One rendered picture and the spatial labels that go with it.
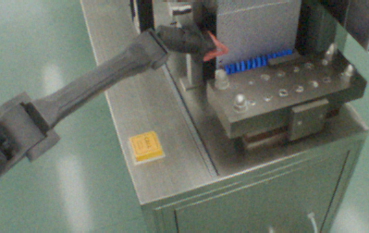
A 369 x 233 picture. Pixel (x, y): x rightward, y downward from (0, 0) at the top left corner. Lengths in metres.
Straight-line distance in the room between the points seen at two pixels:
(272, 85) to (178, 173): 0.33
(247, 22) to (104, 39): 0.59
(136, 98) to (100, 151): 1.10
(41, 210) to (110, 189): 0.36
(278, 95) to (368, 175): 1.29
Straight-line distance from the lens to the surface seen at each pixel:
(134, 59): 0.98
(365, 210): 2.24
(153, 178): 1.14
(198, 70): 1.31
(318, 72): 1.24
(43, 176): 2.40
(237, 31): 1.17
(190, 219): 1.25
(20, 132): 0.79
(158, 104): 1.31
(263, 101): 1.13
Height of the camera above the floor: 1.83
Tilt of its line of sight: 44 degrees down
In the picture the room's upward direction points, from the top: 3 degrees clockwise
